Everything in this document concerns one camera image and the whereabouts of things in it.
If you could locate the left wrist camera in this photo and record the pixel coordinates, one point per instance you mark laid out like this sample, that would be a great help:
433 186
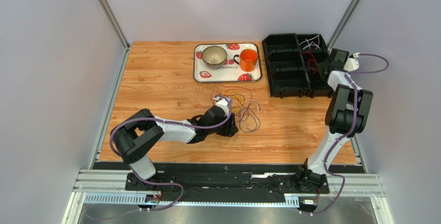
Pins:
223 102

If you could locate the aluminium frame post left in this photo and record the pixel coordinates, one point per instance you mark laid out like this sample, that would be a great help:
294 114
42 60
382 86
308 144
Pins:
114 23

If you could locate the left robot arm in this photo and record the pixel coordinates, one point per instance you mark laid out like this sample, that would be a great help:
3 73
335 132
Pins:
134 138

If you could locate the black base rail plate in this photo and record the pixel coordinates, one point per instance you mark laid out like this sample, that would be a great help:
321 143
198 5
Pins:
217 182

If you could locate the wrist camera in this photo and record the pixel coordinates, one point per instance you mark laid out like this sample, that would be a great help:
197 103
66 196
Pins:
352 63
223 102

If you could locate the beige ceramic bowl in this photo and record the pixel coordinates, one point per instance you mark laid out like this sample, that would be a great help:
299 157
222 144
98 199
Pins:
214 57

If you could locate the black compartment organizer box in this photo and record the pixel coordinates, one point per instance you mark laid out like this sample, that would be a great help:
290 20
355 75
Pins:
291 64

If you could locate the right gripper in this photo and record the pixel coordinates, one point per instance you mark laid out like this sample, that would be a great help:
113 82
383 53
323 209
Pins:
323 66

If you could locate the orange mug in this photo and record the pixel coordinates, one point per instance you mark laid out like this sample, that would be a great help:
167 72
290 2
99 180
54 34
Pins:
247 59

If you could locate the aluminium frame post right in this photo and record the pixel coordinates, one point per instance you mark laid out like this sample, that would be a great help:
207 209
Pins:
349 12

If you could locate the white strawberry tray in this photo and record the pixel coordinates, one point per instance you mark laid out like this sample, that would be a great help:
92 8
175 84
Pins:
230 71

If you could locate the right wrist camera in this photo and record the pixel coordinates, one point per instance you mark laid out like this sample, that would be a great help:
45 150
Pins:
352 63

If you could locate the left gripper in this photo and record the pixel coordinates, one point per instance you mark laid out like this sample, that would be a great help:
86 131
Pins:
231 128

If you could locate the aluminium frame post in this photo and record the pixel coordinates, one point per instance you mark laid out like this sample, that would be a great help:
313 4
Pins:
114 23
349 12

